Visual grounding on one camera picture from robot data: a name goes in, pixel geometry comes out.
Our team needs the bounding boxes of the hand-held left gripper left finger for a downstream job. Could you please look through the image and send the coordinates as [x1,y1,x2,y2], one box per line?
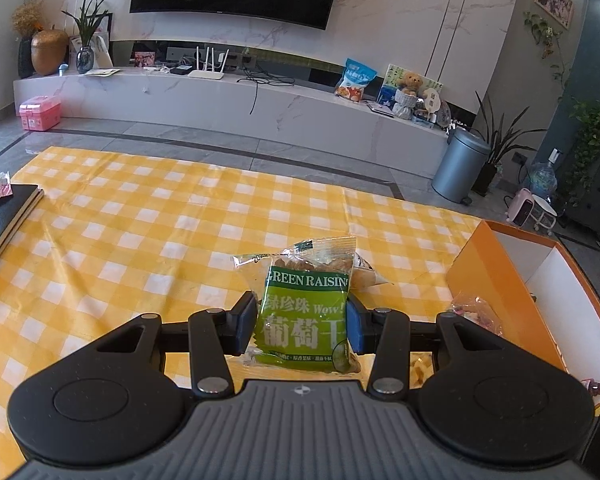
[92,291,259,396]

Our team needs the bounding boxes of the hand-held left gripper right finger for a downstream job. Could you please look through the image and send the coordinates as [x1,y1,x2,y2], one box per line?
[345,294,501,396]

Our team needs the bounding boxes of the green raisin packet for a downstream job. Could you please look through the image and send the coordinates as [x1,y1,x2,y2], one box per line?
[231,237,363,376]

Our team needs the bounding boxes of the orange cardboard box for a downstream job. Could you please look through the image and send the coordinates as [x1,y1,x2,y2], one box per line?
[445,220,600,401]

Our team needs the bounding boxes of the clear snack packet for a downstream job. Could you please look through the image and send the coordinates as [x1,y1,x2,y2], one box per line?
[350,252,396,291]

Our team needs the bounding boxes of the clear bag of colourful candy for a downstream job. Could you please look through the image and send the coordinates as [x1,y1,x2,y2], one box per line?
[450,295,503,338]

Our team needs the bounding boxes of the yellow checked tablecloth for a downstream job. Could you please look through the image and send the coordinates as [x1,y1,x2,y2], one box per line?
[0,146,571,466]

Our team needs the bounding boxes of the grey metal trash can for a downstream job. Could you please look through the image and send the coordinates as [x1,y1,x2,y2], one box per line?
[431,127,492,205]

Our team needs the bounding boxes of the pink heater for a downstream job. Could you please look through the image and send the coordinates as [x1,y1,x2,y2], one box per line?
[507,188,533,228]

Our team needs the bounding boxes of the white marble television console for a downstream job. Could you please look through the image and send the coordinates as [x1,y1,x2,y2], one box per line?
[14,55,461,177]

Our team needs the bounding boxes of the small white stool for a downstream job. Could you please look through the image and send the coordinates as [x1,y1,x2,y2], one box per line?
[527,197,561,233]

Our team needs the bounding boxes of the long-leaved potted plant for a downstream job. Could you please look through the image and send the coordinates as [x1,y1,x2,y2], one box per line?
[472,91,531,196]

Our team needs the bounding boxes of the round white fan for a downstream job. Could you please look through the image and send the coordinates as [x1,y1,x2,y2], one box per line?
[420,91,443,117]

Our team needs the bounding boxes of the blue water jug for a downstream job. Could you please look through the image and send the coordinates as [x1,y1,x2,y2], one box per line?
[528,149,565,201]

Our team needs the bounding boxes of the blue snack bag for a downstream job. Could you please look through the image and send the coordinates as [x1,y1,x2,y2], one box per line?
[336,58,378,102]

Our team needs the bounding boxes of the teddy bear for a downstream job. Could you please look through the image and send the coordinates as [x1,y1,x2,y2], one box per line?
[399,72,425,98]

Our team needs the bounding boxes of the green white picture board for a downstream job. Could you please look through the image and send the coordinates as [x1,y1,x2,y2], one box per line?
[382,64,443,96]

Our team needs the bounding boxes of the white router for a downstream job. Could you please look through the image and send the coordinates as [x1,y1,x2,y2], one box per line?
[188,46,229,80]

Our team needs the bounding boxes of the black notebook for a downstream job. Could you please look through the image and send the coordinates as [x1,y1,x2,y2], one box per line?
[0,183,45,288]

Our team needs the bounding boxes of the dark cabinet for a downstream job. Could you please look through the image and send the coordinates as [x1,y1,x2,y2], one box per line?
[565,145,600,241]

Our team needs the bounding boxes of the pink storage box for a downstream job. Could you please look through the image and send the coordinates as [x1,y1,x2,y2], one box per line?
[20,96,62,132]

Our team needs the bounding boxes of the leafy green plant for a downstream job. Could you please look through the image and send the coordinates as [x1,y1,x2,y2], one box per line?
[565,102,600,201]

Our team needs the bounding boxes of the plant in glass vase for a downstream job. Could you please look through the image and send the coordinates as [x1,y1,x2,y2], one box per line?
[62,0,123,75]

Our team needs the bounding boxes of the gold vase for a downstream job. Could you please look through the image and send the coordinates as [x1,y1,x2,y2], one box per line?
[31,29,70,76]

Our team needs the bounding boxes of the hanging vine plant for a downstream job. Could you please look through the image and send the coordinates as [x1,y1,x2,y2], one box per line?
[524,10,573,101]

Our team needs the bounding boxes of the dried flowers in dark vase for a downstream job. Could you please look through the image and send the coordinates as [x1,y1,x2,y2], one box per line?
[11,0,46,79]

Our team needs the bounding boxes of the black cable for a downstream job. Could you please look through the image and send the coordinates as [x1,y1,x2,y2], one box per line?
[237,67,301,116]

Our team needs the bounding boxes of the dark photo frame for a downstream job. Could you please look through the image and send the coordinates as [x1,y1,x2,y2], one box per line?
[92,12,113,68]

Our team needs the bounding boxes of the framed wall picture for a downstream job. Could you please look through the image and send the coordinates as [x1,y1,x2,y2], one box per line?
[532,0,576,29]

